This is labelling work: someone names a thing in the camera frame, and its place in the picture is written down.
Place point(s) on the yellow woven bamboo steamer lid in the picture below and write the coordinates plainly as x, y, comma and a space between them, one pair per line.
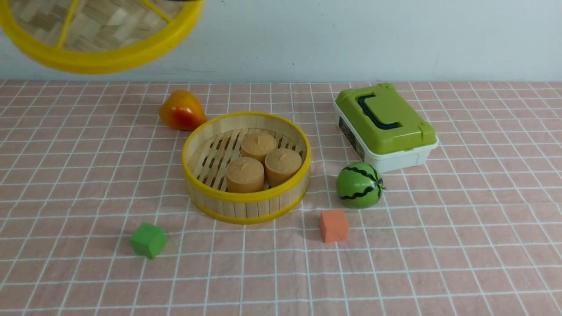
95, 37

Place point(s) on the bamboo steamer basket yellow rim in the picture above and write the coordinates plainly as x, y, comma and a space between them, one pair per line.
213, 145

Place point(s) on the tan cylindrical bun right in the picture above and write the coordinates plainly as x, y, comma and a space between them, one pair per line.
281, 165

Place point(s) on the tan cylindrical bun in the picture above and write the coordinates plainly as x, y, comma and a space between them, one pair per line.
281, 165
257, 145
245, 175

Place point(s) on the tan cylindrical bun back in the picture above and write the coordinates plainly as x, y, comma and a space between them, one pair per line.
257, 145

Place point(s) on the tan cylindrical bun front left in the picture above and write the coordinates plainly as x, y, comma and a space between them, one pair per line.
245, 175

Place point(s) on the green toy watermelon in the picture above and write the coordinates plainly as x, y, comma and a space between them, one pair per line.
359, 185

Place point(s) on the orange foam cube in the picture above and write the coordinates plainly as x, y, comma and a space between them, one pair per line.
334, 226

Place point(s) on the green lidded white storage box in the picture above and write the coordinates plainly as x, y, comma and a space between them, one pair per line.
383, 129

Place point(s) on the orange yellow toy mango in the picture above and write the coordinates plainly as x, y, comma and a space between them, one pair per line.
182, 111

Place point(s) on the green foam cube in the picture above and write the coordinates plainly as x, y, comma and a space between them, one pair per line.
148, 240

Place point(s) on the pink checkered tablecloth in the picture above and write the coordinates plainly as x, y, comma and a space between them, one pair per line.
476, 231

